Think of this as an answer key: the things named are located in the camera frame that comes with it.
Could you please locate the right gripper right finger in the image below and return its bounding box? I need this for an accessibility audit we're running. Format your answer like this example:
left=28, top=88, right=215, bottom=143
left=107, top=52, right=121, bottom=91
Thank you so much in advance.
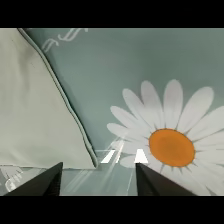
left=135, top=162, right=197, bottom=197

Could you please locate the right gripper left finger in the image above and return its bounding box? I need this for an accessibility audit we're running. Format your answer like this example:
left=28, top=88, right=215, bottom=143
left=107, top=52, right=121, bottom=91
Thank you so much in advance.
left=3, top=161, right=64, bottom=197

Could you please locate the pale green garment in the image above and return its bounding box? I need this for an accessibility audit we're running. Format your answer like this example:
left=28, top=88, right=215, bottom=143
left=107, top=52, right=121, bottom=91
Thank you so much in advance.
left=0, top=28, right=99, bottom=170

